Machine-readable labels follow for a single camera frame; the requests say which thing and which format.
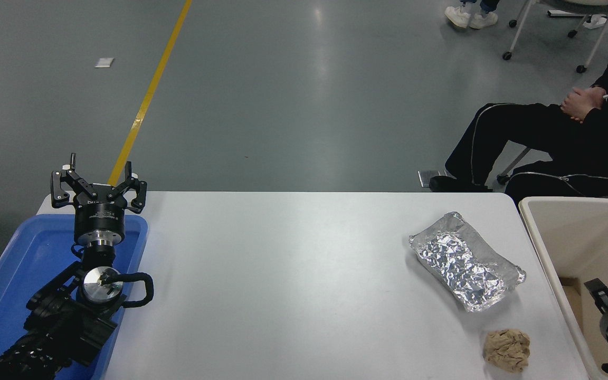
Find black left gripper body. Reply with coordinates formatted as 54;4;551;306
74;185;127;245

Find silver foil tray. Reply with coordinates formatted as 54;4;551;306
408;212;526;313

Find grey metal floor plate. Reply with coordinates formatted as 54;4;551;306
418;170;447;188

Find person's left hand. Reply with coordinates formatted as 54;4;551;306
560;98;595;124

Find person's right hand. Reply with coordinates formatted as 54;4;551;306
568;86;607;109

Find blue plastic tray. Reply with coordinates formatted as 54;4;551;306
0;214;149;380

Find grey chair leg with caster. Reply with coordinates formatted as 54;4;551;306
497;147;531;185

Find crumpled tan paper ball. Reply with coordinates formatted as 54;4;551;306
482;329;531;374

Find large pale plastic bin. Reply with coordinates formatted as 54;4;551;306
518;196;608;380

